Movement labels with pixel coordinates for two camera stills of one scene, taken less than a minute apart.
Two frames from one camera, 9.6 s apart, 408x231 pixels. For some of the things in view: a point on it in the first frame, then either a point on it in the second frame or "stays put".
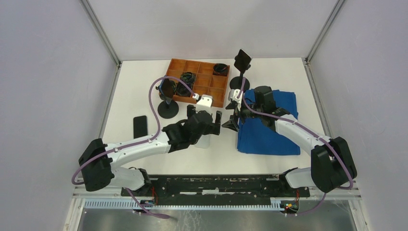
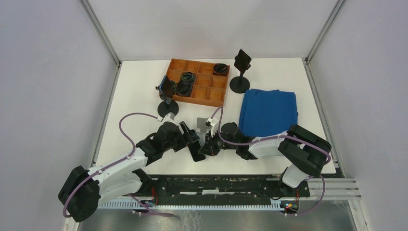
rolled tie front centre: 183,90 stays put
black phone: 140,128 -> 194,147
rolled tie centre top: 189,77 stays put
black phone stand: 235,83 stays put
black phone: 167,87 stays put
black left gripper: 216,125 -> 184,137
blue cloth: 254,136 stays put
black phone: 242,61 stays put
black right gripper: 232,123 -> 209,147
